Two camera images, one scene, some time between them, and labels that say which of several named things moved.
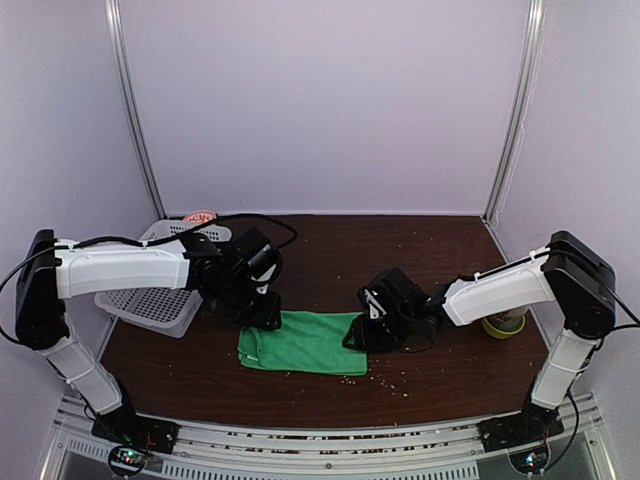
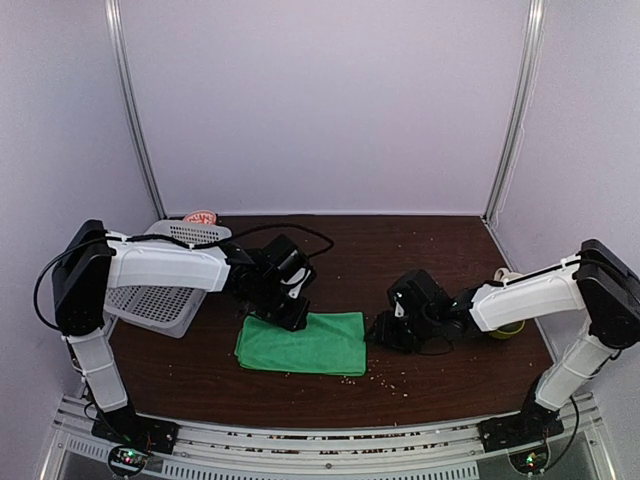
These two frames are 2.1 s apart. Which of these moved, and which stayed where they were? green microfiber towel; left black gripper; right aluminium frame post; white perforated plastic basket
Moved: left black gripper
Stayed: white perforated plastic basket; green microfiber towel; right aluminium frame post
